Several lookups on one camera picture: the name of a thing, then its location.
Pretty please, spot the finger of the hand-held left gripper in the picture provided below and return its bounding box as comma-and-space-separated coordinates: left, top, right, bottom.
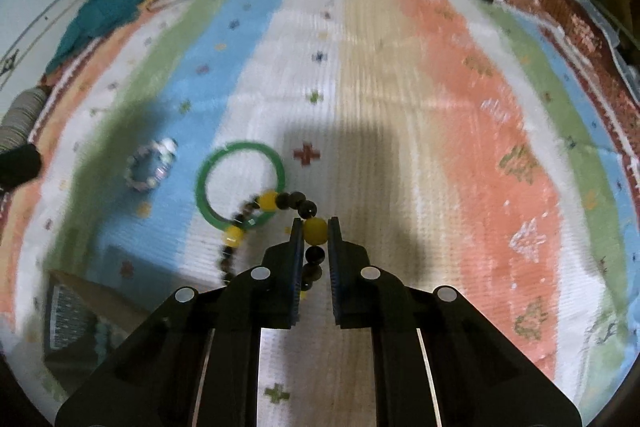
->
0, 144, 44, 190

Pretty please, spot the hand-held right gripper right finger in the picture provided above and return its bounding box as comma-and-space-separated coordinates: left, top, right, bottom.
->
327, 216, 583, 427

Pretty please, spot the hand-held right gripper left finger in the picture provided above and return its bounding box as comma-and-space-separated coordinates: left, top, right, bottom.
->
54, 217, 306, 427

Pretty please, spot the dark and yellow bead bracelet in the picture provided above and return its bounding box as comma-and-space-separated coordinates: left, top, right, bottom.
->
217, 190, 333, 304

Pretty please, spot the silver metal tin box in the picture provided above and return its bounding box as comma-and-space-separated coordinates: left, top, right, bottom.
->
42, 271, 147, 379

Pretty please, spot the striped grey rolled pillow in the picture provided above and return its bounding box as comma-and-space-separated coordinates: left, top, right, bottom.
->
0, 86, 49, 154

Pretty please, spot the green bangle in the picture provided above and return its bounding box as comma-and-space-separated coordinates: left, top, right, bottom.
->
196, 142, 289, 229

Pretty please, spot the colourful striped mat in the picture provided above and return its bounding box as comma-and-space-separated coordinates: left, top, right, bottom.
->
0, 0, 640, 424

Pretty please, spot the clear plastic container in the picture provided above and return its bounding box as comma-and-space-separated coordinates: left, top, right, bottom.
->
582, 0, 640, 88

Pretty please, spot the pale bead bracelet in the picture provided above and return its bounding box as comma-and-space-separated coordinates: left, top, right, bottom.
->
125, 138, 179, 194

